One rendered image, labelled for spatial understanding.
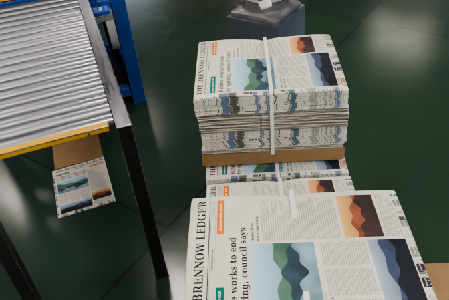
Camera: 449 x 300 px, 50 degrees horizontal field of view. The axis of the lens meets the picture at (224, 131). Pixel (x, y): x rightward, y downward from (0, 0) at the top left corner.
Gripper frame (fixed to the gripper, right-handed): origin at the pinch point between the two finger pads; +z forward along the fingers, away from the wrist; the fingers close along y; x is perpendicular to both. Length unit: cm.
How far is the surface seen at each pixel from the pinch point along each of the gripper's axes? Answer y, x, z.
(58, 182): 11, 151, 76
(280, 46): -7.3, -1.0, 12.2
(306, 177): -39.0, -2.6, 30.1
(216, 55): -12.6, 14.2, 4.4
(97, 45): 33, 85, 20
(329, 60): -14.9, -13.9, 14.6
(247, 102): -31.2, 3.7, 5.6
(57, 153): 33, 164, 79
